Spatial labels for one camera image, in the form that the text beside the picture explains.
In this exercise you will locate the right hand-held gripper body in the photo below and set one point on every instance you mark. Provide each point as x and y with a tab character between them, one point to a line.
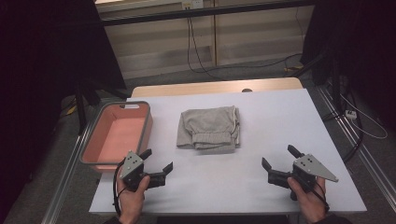
306	165

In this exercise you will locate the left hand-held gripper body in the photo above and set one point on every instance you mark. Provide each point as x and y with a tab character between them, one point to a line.
132	163

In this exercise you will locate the pink basket with grey rim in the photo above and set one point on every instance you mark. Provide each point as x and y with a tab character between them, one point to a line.
120	133

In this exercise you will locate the grey pants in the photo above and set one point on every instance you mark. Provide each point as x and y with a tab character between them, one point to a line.
208	124

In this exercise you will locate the person's right hand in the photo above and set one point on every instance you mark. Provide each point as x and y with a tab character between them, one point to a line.
311	203

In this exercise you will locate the person's left hand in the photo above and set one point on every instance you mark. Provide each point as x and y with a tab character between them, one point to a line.
132	203

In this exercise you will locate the white table cover sheet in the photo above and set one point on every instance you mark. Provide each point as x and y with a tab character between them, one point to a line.
264	124

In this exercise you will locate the white power strip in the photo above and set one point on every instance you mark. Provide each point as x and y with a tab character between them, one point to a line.
350	114

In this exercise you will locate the black stand legs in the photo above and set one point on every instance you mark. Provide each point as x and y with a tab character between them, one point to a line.
82	102

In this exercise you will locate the light wooden table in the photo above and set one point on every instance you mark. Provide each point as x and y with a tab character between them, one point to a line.
202	87

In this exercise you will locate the black curtain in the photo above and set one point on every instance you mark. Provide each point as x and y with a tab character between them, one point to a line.
46	62
358	40

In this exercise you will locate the black horizontal bar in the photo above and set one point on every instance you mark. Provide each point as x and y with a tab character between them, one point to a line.
202	13

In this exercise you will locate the aluminium frame rail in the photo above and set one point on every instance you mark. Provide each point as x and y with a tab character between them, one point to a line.
358	146
67	174

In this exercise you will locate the white wall socket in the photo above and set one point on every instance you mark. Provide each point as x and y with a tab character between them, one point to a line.
192	4

